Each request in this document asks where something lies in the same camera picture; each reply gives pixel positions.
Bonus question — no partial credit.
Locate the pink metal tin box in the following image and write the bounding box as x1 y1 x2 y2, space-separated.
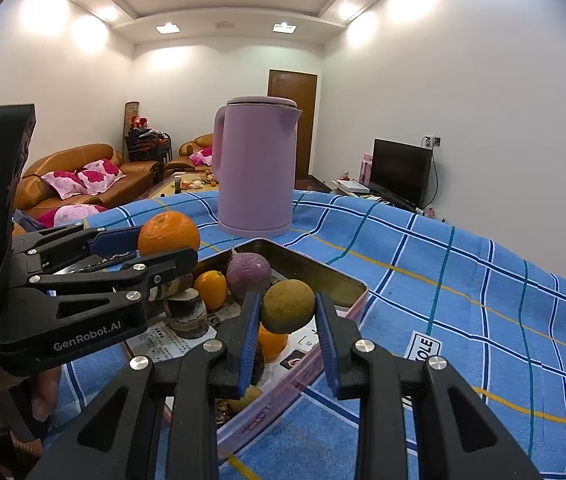
122 238 368 460

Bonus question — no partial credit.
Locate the green-brown kiwi fruit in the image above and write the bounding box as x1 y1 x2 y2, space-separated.
261 280 315 334
226 385 262 414

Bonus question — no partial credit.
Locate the round orange tangerine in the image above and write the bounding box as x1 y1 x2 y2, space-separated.
138 210 200 257

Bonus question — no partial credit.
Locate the purple round fruit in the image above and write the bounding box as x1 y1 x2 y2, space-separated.
226 250 272 300

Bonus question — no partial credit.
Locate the oval orange fruit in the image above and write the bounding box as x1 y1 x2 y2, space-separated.
194 271 228 311

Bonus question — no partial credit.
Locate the dark brown round fruit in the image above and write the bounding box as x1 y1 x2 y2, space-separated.
250 342 266 386

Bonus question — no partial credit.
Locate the person's left hand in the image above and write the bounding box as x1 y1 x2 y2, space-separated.
0 361 63 424

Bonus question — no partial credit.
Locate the orange leather sofa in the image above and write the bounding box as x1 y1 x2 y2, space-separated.
15 143 161 218

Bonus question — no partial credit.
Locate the pink floral cushion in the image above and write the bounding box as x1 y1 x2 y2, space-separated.
42 158 126 200

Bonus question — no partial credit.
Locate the wooden coffee table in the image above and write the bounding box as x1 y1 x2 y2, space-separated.
140 171 219 200

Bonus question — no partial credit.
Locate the orange leather armchair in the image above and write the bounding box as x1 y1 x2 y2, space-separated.
164 133 213 177

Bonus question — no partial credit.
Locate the blue plaid tablecloth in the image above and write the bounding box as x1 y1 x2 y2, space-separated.
44 191 566 479

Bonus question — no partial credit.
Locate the white tv stand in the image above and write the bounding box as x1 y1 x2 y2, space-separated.
332 179 418 212

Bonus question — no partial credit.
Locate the black television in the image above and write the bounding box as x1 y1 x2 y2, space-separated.
368 139 432 208

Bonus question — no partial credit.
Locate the pink electric kettle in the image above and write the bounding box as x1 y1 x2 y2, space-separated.
212 96 301 237

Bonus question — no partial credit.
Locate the brown wooden door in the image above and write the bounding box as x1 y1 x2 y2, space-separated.
266 68 319 181

